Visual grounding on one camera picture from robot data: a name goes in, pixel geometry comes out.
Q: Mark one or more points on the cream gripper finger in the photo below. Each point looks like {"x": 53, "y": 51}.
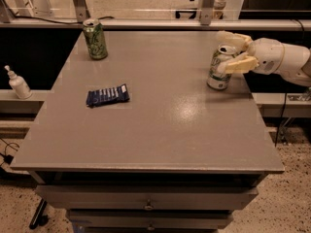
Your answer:
{"x": 242, "y": 63}
{"x": 240, "y": 41}

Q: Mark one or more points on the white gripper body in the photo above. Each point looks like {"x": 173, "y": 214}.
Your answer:
{"x": 269, "y": 56}

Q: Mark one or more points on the silver 7up can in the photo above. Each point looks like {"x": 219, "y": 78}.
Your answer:
{"x": 217, "y": 77}

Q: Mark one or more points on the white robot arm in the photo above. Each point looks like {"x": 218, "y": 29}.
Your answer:
{"x": 295, "y": 66}

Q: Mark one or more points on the green soda can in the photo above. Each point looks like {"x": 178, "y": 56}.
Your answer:
{"x": 95, "y": 39}

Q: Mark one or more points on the blue snack packet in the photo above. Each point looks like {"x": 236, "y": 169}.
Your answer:
{"x": 107, "y": 96}

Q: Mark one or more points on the white pump bottle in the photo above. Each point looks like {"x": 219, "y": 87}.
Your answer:
{"x": 18, "y": 84}

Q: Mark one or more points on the grey lower drawer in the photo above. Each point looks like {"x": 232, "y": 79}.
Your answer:
{"x": 150, "y": 220}

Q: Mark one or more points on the grey drawer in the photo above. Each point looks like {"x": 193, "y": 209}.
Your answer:
{"x": 147, "y": 197}
{"x": 150, "y": 220}

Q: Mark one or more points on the grey top drawer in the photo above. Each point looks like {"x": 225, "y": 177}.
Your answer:
{"x": 147, "y": 197}

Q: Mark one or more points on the metal frame post right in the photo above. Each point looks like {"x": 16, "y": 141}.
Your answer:
{"x": 206, "y": 11}

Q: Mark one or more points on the metal frame post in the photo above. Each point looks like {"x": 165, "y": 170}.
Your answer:
{"x": 206, "y": 11}
{"x": 81, "y": 10}

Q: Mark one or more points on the metal frame post left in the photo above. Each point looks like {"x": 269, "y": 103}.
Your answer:
{"x": 81, "y": 10}

